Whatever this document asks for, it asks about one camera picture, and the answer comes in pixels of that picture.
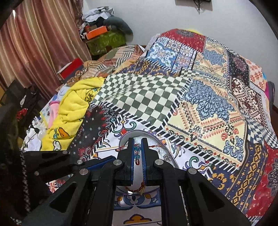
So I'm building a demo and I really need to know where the heart-shaped purple jewelry tin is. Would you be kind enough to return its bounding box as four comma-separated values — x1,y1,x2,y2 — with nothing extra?
117,130,178,195

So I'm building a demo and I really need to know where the yellow cartoon towel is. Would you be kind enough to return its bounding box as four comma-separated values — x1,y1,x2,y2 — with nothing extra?
40,77,105,151

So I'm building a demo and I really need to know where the red white box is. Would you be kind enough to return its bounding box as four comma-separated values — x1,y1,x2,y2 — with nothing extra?
57,58,84,82

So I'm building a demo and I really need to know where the patchwork patterned bedspread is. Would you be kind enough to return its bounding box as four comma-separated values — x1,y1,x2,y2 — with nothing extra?
66,29,277,225

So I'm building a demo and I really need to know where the striped brown blanket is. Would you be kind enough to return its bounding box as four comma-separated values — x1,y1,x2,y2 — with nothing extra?
64,45,145,87

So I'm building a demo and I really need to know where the green patterned storage box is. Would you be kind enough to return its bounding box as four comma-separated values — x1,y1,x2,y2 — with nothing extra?
85,30,126,56

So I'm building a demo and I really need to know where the striped red curtain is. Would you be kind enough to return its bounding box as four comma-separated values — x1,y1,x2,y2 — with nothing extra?
1,1,91,99

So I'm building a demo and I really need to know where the orange box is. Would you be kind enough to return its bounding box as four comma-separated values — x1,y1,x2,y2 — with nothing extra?
86,26,108,40

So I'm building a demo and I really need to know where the dark grey backpack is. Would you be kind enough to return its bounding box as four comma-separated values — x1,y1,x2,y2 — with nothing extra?
267,82,275,111

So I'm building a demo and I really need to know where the pile of grey clothes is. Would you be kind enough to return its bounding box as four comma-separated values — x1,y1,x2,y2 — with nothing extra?
78,6,133,35

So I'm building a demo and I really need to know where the yellow round object behind bed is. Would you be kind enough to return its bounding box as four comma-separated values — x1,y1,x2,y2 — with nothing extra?
186,29,202,35

